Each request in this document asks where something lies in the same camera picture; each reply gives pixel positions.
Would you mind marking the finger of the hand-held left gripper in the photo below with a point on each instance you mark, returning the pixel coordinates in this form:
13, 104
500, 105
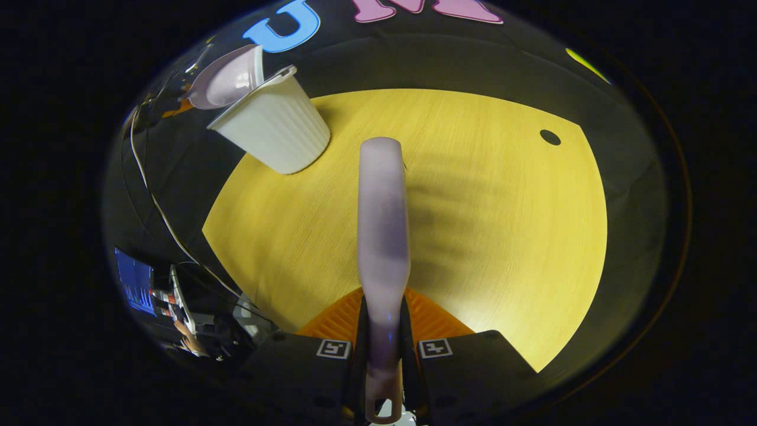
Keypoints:
177, 109

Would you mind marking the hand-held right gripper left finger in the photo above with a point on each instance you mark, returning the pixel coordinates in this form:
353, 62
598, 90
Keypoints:
295, 373

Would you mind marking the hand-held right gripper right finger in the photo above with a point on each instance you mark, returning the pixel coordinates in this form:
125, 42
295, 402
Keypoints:
473, 373

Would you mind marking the pale purple plastic dustpan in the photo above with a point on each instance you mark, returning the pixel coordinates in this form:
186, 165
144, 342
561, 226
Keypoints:
227, 80

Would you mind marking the white ribbed garbage bin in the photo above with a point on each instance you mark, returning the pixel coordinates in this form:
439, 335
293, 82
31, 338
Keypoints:
278, 127

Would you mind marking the small pale purple broom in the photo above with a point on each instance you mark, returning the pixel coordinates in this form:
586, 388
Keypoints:
383, 236

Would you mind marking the yellow wooden desktop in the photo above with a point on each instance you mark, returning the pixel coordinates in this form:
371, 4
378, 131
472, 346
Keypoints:
485, 236

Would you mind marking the white device with red parts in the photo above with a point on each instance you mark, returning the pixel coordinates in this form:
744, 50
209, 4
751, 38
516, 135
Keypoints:
174, 299

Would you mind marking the blue lit screen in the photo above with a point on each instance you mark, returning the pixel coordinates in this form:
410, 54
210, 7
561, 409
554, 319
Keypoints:
135, 283

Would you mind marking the black backdrop cloth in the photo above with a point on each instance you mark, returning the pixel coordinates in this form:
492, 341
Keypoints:
449, 59

